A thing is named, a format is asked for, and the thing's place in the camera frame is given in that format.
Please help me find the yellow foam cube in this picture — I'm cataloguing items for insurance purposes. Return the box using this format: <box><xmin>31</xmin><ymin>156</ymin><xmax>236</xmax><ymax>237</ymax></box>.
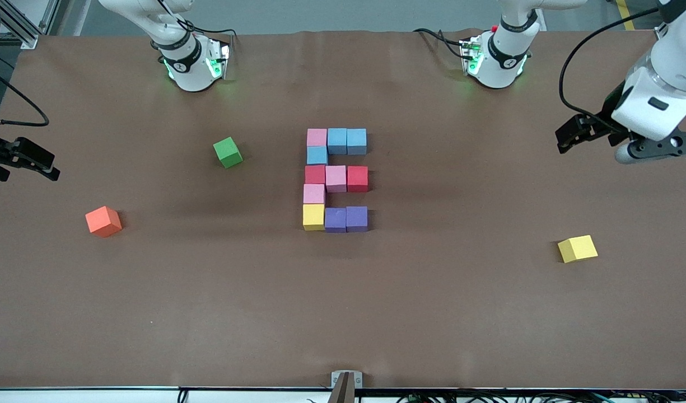
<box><xmin>557</xmin><ymin>235</ymin><xmax>599</xmax><ymax>264</ymax></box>
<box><xmin>304</xmin><ymin>204</ymin><xmax>326</xmax><ymax>231</ymax></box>

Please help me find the orange foam cube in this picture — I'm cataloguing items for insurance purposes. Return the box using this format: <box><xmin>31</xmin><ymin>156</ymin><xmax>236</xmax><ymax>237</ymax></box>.
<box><xmin>85</xmin><ymin>206</ymin><xmax>123</xmax><ymax>238</ymax></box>

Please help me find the brown table mat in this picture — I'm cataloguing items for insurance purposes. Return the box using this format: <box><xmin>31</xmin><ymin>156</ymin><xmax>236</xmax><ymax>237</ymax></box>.
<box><xmin>0</xmin><ymin>28</ymin><xmax>686</xmax><ymax>391</ymax></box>

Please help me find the black base cable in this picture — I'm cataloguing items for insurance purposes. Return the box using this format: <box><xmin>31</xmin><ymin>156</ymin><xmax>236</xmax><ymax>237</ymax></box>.
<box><xmin>413</xmin><ymin>28</ymin><xmax>468</xmax><ymax>58</ymax></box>
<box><xmin>158</xmin><ymin>0</ymin><xmax>238</xmax><ymax>40</ymax></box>

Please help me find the metal base connector box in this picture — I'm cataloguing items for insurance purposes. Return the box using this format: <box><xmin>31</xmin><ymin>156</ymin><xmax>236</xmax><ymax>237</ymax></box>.
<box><xmin>206</xmin><ymin>40</ymin><xmax>232</xmax><ymax>79</ymax></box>
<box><xmin>460</xmin><ymin>38</ymin><xmax>483</xmax><ymax>76</ymax></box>

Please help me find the metal table edge bracket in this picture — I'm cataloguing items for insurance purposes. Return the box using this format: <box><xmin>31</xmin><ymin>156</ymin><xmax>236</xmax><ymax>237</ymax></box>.
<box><xmin>331</xmin><ymin>371</ymin><xmax>363</xmax><ymax>403</ymax></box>

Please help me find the aluminium frame post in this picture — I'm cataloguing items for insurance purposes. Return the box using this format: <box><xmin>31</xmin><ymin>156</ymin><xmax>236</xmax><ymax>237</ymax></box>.
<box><xmin>0</xmin><ymin>0</ymin><xmax>63</xmax><ymax>50</ymax></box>

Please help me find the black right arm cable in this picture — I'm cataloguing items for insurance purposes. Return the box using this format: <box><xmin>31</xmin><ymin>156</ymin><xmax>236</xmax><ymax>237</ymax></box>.
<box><xmin>0</xmin><ymin>64</ymin><xmax>50</xmax><ymax>127</ymax></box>

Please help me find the green foam cube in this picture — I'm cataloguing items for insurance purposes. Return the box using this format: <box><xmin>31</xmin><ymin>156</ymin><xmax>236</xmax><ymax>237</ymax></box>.
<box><xmin>213</xmin><ymin>137</ymin><xmax>244</xmax><ymax>168</ymax></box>

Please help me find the purple foam cube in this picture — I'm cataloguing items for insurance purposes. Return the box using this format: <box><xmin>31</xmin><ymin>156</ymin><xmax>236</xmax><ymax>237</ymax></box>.
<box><xmin>346</xmin><ymin>206</ymin><xmax>369</xmax><ymax>233</ymax></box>
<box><xmin>324</xmin><ymin>208</ymin><xmax>347</xmax><ymax>233</ymax></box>

